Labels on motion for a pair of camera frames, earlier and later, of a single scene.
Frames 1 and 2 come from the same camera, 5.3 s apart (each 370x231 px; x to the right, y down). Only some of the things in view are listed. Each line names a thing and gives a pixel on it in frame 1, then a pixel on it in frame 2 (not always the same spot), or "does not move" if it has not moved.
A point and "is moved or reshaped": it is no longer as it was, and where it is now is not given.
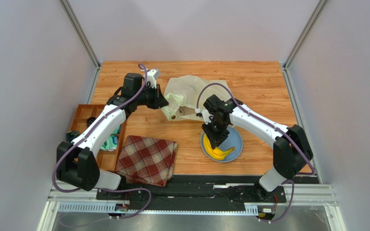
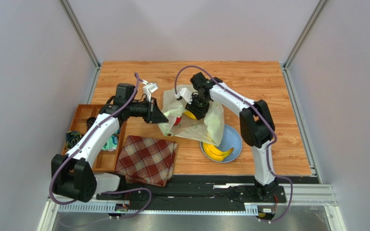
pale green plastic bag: (187, 93) is moved or reshaped
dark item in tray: (71, 135) does not move
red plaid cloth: (147, 160) does not move
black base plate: (195, 193) does not move
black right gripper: (216, 133) to (199, 107)
